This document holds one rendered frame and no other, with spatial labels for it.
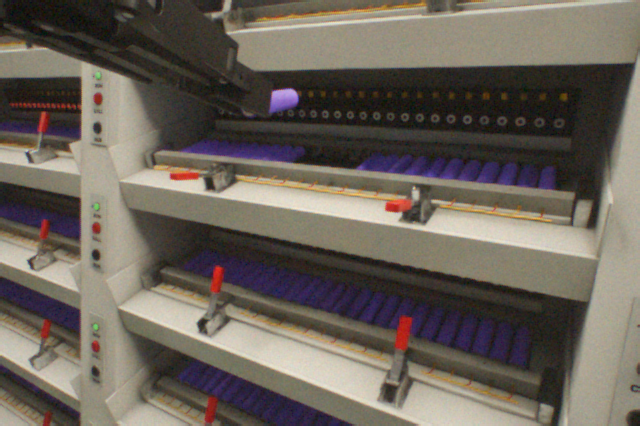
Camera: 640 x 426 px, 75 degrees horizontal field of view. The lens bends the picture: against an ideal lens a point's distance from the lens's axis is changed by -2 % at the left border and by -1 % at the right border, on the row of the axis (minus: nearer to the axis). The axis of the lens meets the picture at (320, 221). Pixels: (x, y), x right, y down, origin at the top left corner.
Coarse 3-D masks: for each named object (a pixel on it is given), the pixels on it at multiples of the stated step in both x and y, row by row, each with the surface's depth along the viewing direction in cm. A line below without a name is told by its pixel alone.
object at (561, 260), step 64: (192, 128) 73; (256, 128) 70; (320, 128) 64; (384, 128) 59; (128, 192) 62; (192, 192) 55; (256, 192) 53; (320, 192) 51; (576, 192) 41; (384, 256) 44; (448, 256) 41; (512, 256) 37; (576, 256) 35
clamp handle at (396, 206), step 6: (414, 192) 42; (414, 198) 42; (390, 204) 36; (396, 204) 36; (402, 204) 37; (408, 204) 38; (414, 204) 40; (390, 210) 36; (396, 210) 36; (402, 210) 37
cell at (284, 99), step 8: (272, 96) 36; (280, 96) 37; (288, 96) 38; (296, 96) 39; (272, 104) 36; (280, 104) 37; (288, 104) 38; (296, 104) 40; (248, 112) 35; (272, 112) 37
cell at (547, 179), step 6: (546, 168) 46; (552, 168) 46; (540, 174) 46; (546, 174) 45; (552, 174) 44; (558, 174) 45; (540, 180) 44; (546, 180) 43; (552, 180) 43; (558, 180) 44; (540, 186) 43; (546, 186) 42; (552, 186) 42
